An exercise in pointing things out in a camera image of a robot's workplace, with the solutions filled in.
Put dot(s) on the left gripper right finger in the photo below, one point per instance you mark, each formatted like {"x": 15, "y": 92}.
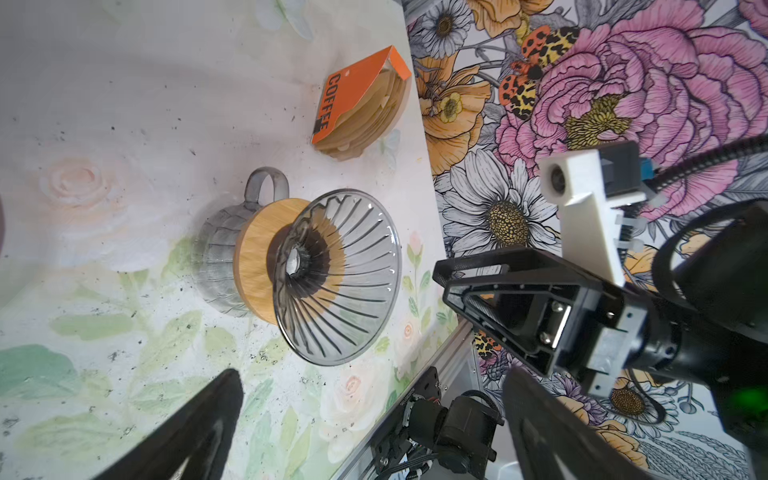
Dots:
{"x": 551, "y": 442}

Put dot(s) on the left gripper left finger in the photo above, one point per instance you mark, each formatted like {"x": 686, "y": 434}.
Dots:
{"x": 194, "y": 442}

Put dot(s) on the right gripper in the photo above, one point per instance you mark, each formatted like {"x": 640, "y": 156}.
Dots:
{"x": 609, "y": 330}

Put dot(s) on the grey glass dripper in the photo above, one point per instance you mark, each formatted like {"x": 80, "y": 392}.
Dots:
{"x": 337, "y": 277}

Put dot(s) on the wooden ring dripper holder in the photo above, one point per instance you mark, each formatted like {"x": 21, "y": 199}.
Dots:
{"x": 256, "y": 254}

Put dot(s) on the grey ribbed glass pitcher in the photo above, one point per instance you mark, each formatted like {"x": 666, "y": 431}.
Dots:
{"x": 214, "y": 248}

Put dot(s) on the brown coffee filter stack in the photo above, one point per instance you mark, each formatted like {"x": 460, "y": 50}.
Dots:
{"x": 361, "y": 103}

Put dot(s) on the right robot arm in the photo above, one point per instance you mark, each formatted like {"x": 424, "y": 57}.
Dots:
{"x": 704, "y": 321}

